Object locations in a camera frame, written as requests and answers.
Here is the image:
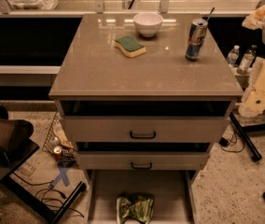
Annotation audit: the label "grey drawer cabinet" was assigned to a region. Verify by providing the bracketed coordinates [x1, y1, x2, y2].
[49, 14, 243, 215]

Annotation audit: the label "wire basket with items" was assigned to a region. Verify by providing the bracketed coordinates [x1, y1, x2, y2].
[42, 113, 75, 161]

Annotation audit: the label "blue tape cross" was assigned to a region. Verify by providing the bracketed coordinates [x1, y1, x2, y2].
[50, 166, 70, 187]

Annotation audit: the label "grey drawer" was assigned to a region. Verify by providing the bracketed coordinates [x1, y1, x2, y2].
[60, 116, 230, 143]
[75, 151, 209, 170]

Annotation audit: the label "white bowl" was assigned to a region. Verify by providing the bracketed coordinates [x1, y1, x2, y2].
[133, 13, 163, 37]

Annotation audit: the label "black floor cables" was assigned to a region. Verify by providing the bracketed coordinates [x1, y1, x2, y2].
[12, 171, 86, 218]

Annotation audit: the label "middle grey drawer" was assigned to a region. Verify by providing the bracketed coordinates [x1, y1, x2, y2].
[75, 151, 209, 170]

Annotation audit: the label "green yellow sponge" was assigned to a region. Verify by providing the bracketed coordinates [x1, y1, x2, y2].
[114, 35, 146, 58]

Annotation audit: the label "top grey drawer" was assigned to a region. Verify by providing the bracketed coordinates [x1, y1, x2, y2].
[60, 116, 230, 143]

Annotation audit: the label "red soda can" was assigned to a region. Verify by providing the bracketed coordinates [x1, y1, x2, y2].
[53, 146, 63, 161]

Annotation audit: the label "green jalapeno chip bag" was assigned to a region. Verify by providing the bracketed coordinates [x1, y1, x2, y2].
[116, 193, 155, 224]

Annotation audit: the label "clear water bottle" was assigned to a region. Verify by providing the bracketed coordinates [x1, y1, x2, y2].
[226, 45, 240, 67]

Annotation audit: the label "open bottom drawer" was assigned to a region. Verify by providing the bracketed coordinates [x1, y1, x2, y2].
[86, 170, 197, 224]

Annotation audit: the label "blue silver energy drink can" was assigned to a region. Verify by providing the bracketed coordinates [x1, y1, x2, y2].
[185, 19, 208, 61]

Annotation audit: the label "black table leg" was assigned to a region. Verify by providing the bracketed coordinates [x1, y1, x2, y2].
[230, 113, 262, 162]

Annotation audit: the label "black desk base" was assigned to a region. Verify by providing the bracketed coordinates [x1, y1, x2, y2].
[3, 177, 87, 224]

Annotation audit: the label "yellowish drink bottle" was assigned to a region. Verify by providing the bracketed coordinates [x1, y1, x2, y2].
[236, 45, 258, 75]

